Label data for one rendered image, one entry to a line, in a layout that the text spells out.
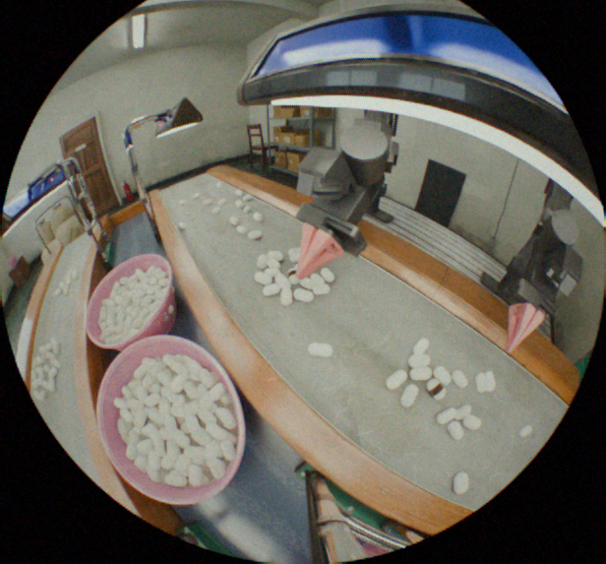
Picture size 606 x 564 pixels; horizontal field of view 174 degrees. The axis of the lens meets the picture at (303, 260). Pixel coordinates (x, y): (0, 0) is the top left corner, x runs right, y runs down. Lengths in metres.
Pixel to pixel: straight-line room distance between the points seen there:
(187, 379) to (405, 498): 0.36
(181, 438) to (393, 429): 0.29
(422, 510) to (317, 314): 0.36
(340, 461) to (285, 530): 0.19
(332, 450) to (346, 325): 0.20
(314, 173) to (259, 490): 0.45
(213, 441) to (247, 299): 0.25
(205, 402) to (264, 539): 0.27
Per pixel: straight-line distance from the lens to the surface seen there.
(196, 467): 0.33
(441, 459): 0.36
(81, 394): 0.48
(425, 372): 0.33
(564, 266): 0.33
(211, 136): 4.85
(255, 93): 0.15
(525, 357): 0.54
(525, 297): 0.36
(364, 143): 0.25
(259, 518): 0.40
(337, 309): 0.35
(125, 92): 4.85
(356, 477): 0.28
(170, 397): 0.35
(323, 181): 0.22
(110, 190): 4.80
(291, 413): 0.27
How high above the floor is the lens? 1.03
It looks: 42 degrees down
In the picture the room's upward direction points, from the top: straight up
